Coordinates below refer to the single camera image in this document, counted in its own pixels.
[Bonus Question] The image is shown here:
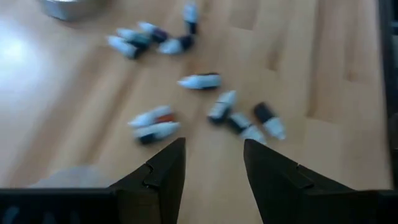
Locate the small red food coloring bottle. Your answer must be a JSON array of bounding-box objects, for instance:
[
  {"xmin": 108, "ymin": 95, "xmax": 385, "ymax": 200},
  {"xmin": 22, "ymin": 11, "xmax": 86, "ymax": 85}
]
[{"xmin": 127, "ymin": 105, "xmax": 177, "ymax": 129}]

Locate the black aluminium table frame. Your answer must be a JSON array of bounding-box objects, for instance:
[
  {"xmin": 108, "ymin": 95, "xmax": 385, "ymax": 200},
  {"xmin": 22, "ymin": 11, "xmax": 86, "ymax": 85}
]
[{"xmin": 377, "ymin": 0, "xmax": 398, "ymax": 187}]

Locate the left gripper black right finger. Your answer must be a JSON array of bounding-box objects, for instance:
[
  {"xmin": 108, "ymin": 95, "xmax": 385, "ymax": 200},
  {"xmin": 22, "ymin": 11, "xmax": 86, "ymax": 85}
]
[{"xmin": 243, "ymin": 138, "xmax": 354, "ymax": 224}]

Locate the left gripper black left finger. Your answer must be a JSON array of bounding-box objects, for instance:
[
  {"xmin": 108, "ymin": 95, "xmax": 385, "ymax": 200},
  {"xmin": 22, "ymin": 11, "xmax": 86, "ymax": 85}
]
[{"xmin": 108, "ymin": 138, "xmax": 187, "ymax": 224}]

